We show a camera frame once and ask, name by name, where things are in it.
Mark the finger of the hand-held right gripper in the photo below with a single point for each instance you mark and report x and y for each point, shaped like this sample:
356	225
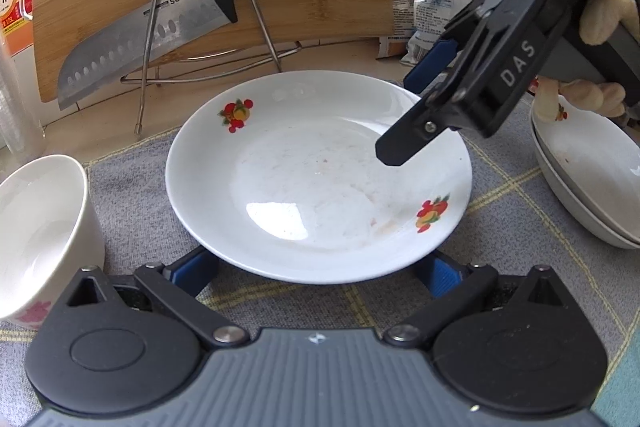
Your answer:
430	64
410	137

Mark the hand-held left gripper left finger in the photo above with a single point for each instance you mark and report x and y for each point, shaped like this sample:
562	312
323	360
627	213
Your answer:
192	269

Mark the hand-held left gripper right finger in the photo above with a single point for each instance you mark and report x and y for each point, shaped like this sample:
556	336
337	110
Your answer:
442	279

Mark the white plate with food residue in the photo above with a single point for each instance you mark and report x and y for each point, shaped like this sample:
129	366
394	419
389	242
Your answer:
582	217

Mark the person's right hand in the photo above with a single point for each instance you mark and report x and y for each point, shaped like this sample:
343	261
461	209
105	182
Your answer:
605	17

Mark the white bag blue print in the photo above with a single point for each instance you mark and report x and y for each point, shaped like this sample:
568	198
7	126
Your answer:
430	14

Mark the white bag orange print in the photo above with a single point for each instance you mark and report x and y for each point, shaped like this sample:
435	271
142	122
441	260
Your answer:
400	7

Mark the grey teal checked towel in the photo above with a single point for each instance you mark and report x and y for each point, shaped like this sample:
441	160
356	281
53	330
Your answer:
125	207

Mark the white bowl pink flower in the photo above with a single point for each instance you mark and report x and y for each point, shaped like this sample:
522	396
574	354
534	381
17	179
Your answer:
45	227

